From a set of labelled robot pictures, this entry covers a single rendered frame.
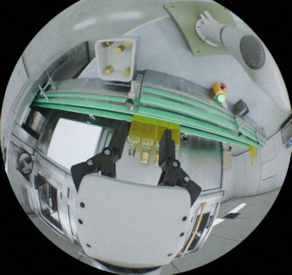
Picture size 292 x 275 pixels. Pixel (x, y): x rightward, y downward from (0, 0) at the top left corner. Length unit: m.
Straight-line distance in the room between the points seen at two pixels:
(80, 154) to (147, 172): 0.40
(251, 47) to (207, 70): 0.44
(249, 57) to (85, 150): 0.69
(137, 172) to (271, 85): 0.58
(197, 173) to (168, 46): 0.74
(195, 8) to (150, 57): 0.35
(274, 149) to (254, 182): 1.97
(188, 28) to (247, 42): 0.26
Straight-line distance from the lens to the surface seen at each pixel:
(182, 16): 0.39
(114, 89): 0.54
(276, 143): 5.97
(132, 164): 0.55
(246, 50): 0.16
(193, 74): 0.55
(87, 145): 0.62
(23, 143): 0.98
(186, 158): 0.68
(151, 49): 0.49
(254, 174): 6.26
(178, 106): 0.41
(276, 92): 0.16
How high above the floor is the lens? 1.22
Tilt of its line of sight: 26 degrees down
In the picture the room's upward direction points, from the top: 171 degrees counter-clockwise
